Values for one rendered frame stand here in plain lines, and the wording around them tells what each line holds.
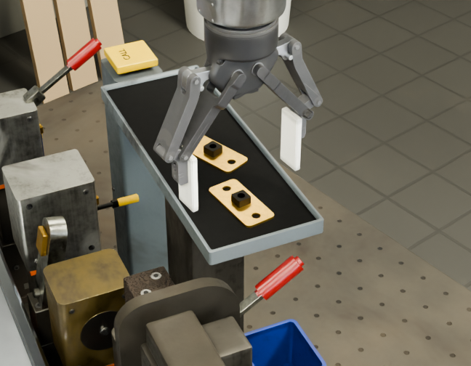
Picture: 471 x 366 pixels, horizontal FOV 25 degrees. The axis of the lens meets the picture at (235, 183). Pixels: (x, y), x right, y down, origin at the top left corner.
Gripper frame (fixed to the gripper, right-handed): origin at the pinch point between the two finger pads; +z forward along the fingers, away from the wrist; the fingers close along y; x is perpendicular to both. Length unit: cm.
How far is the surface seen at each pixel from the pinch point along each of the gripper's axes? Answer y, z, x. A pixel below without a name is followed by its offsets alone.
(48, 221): 17.3, 9.0, -15.0
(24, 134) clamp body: 7.5, 17.6, -45.7
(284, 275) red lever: 2.0, 5.4, 11.3
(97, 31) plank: -82, 102, -209
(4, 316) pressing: 24.7, 19.9, -14.2
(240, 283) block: -4.2, 22.8, -6.0
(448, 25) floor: -208, 120, -171
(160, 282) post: 11.1, 9.9, 0.7
